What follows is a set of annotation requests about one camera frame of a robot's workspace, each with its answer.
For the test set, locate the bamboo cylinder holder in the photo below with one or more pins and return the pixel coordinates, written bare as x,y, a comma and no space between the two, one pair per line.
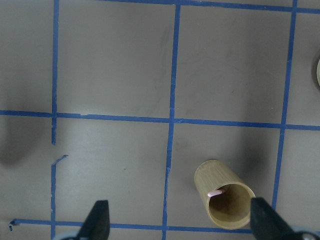
226,198

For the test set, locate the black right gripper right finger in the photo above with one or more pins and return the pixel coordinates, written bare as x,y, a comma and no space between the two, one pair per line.
266,223

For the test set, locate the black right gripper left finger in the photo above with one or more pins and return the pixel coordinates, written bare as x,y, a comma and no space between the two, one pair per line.
97,224

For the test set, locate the wooden cup tree stand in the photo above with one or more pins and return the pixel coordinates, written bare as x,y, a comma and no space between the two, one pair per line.
317,70

